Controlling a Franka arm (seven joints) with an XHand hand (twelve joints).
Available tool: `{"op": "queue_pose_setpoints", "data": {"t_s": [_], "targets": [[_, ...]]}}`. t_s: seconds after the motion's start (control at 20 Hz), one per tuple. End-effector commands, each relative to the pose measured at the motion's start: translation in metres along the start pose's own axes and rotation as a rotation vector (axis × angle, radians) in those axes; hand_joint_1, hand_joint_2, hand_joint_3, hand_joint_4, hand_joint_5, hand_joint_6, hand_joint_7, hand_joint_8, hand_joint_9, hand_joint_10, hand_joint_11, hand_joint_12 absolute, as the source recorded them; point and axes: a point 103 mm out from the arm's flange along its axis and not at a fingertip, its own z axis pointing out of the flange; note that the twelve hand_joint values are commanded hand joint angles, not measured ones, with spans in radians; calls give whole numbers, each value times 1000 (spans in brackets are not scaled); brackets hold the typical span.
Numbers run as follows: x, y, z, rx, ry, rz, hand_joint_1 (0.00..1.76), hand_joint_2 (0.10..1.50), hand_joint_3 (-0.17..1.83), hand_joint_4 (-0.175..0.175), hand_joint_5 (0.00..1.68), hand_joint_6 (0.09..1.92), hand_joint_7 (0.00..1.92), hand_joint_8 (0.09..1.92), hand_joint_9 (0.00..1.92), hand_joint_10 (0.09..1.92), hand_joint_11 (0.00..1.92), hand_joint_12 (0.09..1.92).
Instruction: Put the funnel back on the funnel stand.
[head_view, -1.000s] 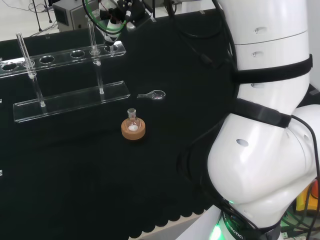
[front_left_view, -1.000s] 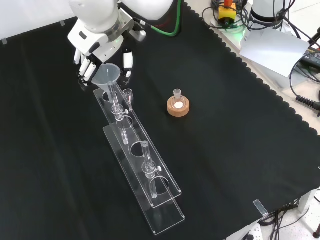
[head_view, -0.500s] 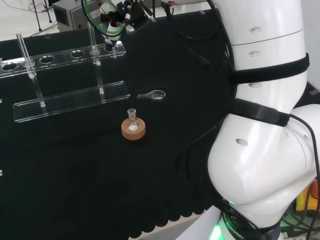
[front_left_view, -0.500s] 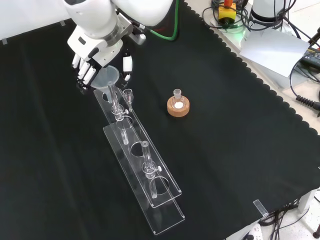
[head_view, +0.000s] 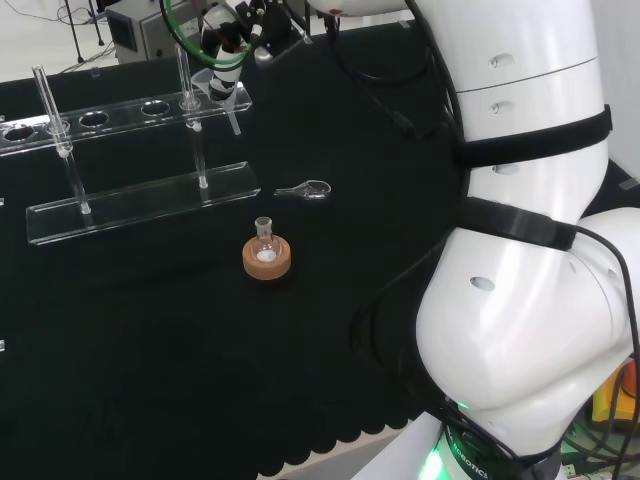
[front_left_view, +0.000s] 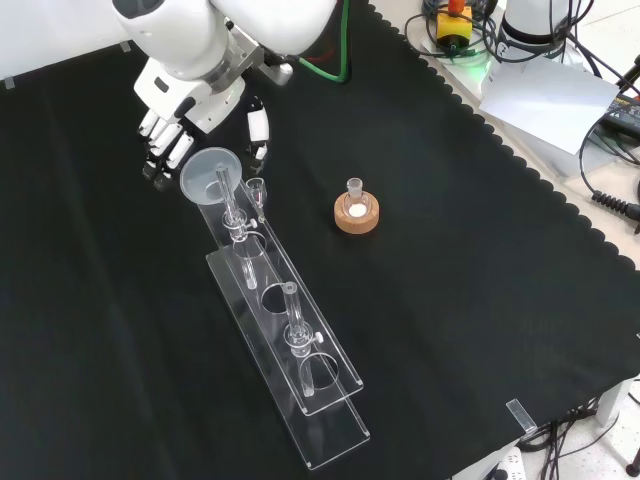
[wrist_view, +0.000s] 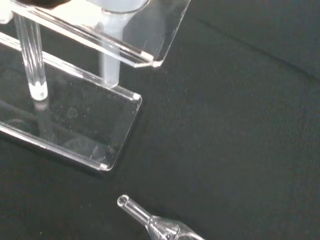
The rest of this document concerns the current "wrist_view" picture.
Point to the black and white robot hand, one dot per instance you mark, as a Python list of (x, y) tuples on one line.
[(42, 3)]

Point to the clear acrylic funnel stand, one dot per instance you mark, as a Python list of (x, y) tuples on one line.
[(33, 62)]

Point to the black bench cloth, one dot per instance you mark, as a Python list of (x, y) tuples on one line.
[(237, 125)]

